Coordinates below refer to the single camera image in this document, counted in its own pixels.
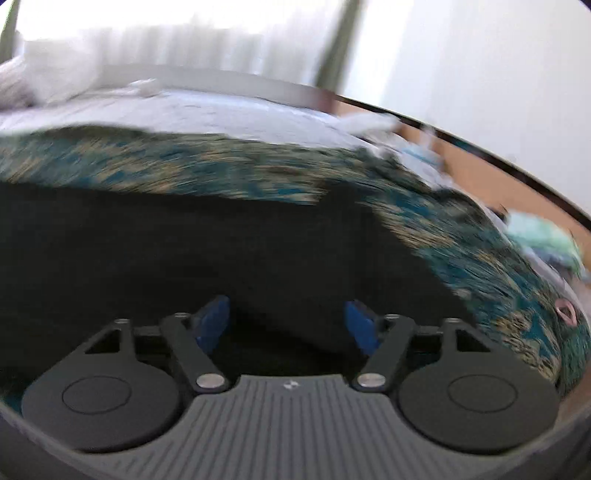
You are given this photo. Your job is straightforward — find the white bed sheet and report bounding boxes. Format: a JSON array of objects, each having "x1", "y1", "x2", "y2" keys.
[{"x1": 0, "y1": 88, "x2": 402, "y2": 151}]

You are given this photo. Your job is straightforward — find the white curtain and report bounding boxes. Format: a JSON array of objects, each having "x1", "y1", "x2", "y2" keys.
[{"x1": 14, "y1": 0, "x2": 356, "y2": 88}]

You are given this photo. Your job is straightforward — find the black pants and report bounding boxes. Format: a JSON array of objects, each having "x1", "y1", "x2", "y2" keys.
[{"x1": 0, "y1": 181, "x2": 478, "y2": 381}]

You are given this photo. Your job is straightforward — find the light green cloth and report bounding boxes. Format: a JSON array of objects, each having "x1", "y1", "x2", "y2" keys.
[{"x1": 505, "y1": 215, "x2": 588, "y2": 273}]

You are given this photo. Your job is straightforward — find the white pillow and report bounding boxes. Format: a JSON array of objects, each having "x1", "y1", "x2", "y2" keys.
[{"x1": 21, "y1": 34, "x2": 109, "y2": 106}]

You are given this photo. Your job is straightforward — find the pile of white clothes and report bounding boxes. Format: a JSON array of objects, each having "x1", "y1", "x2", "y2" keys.
[{"x1": 339, "y1": 113, "x2": 455, "y2": 190}]

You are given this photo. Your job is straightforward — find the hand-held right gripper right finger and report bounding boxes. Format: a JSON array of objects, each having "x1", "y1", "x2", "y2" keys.
[{"x1": 344, "y1": 300, "x2": 496, "y2": 394}]

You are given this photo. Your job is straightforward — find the teal patterned blanket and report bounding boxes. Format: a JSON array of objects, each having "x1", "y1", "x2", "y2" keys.
[{"x1": 0, "y1": 124, "x2": 591, "y2": 401}]

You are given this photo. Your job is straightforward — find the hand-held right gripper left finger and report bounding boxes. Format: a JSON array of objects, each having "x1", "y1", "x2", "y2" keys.
[{"x1": 82, "y1": 295, "x2": 232, "y2": 394}]

